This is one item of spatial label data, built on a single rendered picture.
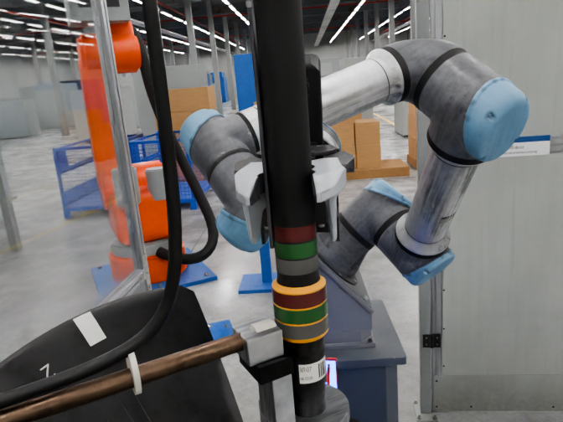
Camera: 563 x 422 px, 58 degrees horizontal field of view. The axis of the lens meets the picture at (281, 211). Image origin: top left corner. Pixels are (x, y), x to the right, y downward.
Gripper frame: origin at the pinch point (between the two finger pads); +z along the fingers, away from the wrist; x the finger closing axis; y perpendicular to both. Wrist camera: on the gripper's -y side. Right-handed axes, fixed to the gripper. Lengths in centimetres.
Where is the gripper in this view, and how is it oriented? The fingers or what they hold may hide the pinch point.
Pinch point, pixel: (284, 185)
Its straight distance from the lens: 35.0
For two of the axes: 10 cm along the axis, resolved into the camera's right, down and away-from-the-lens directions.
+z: -1.1, 2.6, -9.6
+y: 0.8, 9.6, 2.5
